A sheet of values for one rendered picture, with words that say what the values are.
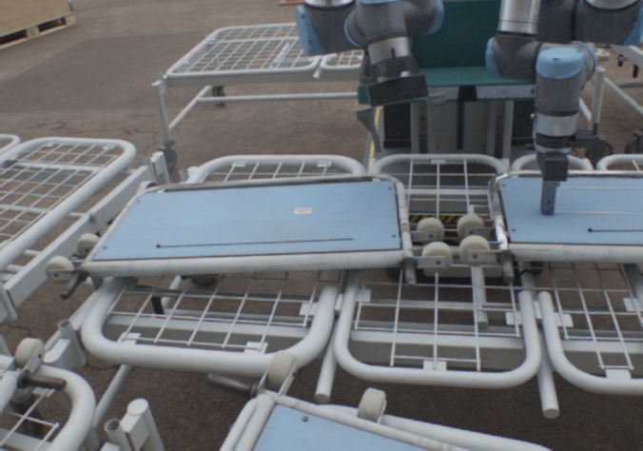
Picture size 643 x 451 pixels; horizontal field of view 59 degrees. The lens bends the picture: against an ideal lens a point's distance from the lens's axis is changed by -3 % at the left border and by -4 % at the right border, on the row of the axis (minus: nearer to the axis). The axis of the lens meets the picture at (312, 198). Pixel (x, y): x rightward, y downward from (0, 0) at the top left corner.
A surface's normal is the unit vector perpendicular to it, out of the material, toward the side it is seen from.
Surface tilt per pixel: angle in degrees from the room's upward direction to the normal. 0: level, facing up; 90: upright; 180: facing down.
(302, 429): 7
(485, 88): 90
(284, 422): 7
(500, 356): 90
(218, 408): 0
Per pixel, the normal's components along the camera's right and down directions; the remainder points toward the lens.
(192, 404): -0.09, -0.87
